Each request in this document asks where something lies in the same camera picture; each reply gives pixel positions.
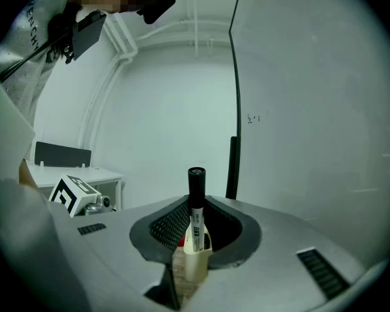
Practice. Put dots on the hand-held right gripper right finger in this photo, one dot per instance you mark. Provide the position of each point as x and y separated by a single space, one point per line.
273 265

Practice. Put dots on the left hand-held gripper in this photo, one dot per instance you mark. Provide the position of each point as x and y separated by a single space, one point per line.
68 195

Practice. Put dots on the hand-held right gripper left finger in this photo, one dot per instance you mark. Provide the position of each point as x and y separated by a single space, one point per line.
117 255

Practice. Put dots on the black capped marker pen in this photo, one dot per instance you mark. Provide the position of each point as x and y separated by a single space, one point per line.
196 193

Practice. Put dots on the person's left forearm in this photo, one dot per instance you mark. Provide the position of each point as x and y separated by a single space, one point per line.
26 174

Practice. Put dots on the black cylindrical rod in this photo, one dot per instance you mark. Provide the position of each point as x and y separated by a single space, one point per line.
232 167

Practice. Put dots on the large whiteboard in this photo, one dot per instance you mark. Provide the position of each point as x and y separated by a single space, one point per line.
312 109

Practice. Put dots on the white desk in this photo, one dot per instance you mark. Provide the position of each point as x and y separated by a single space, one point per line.
84 175

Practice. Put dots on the dark desk partition panel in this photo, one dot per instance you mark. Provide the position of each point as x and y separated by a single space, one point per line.
61 154

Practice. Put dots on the cream plastic pen holder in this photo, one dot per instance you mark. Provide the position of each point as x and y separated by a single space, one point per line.
195 265

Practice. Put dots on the person's grey sweatshirt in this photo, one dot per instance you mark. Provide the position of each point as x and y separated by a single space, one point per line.
22 60

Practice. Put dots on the dark chest-mounted box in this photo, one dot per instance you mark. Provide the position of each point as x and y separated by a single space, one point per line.
86 32

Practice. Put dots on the white wall pipes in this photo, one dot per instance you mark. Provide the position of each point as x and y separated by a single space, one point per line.
123 54

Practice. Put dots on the black head-mounted camera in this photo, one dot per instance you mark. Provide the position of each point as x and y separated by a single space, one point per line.
157 3

